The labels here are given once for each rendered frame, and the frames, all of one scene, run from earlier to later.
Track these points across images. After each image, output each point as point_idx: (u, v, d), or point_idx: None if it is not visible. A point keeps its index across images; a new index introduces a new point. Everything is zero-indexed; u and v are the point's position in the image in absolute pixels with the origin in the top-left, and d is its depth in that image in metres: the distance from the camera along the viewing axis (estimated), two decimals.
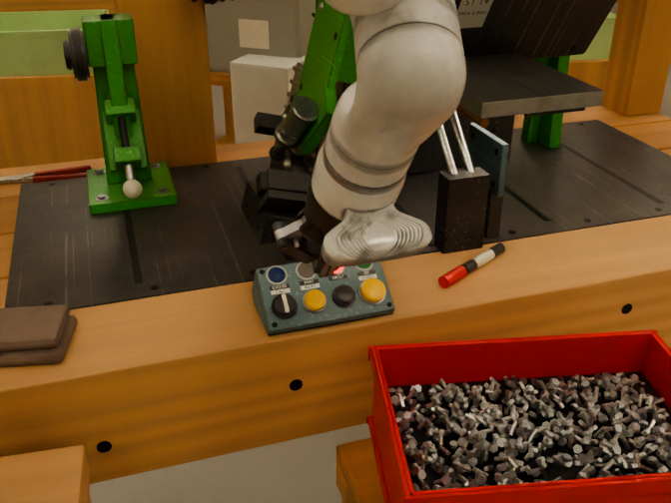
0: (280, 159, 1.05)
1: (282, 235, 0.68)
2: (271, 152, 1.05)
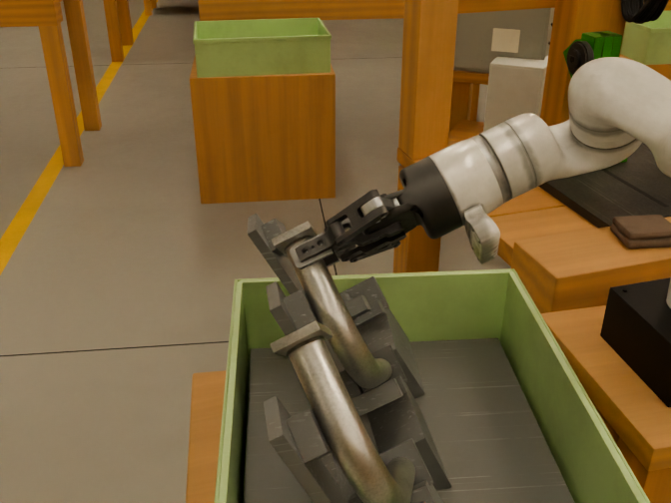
0: None
1: (383, 204, 0.66)
2: None
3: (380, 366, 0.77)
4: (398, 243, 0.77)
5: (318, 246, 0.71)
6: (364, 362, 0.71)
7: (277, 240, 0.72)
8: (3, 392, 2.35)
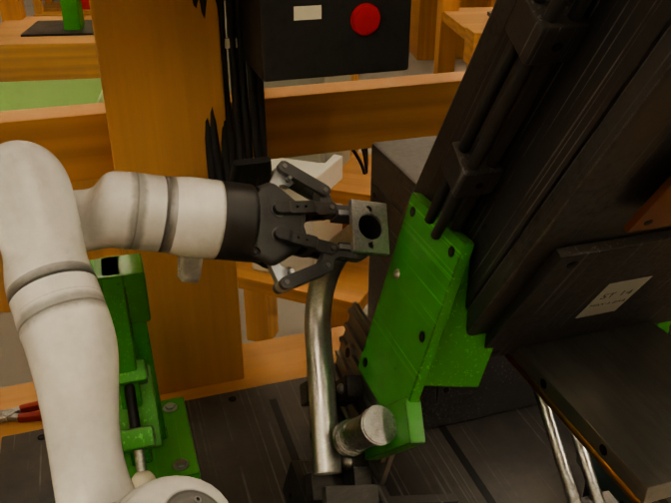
0: None
1: (274, 171, 0.74)
2: None
3: (306, 329, 0.83)
4: (274, 283, 0.72)
5: (344, 219, 0.75)
6: (313, 281, 0.85)
7: (384, 213, 0.75)
8: None
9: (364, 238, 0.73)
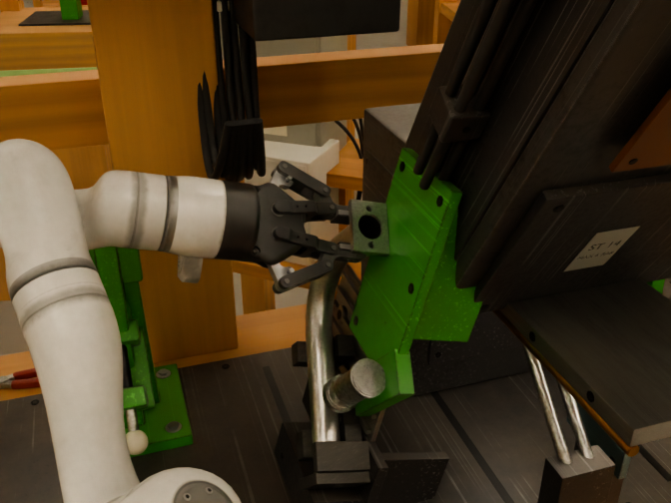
0: None
1: (274, 172, 0.75)
2: None
3: (307, 331, 0.83)
4: (274, 283, 0.72)
5: (344, 219, 0.76)
6: (314, 283, 0.85)
7: (384, 213, 0.75)
8: None
9: (364, 238, 0.73)
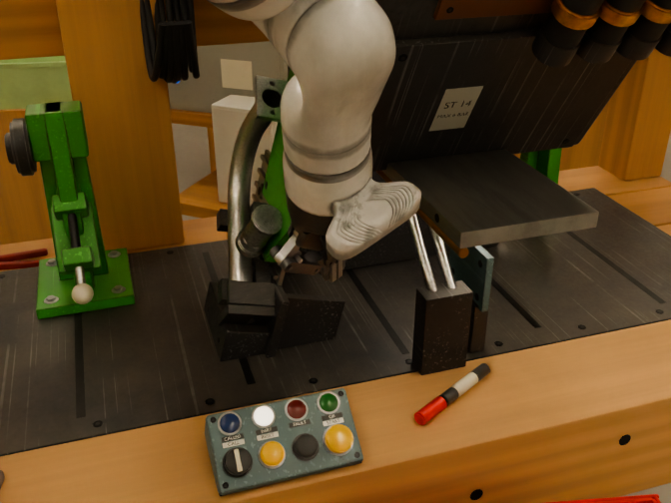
0: None
1: (282, 256, 0.67)
2: None
3: (228, 199, 0.98)
4: None
5: None
6: None
7: (285, 88, 0.90)
8: None
9: (267, 106, 0.88)
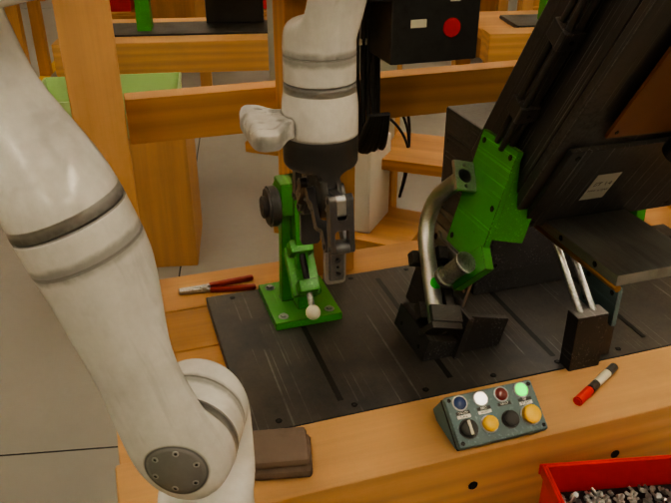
0: None
1: None
2: None
3: (419, 244, 1.35)
4: (326, 199, 0.70)
5: (313, 222, 0.83)
6: (421, 215, 1.37)
7: (472, 168, 1.27)
8: None
9: (462, 182, 1.25)
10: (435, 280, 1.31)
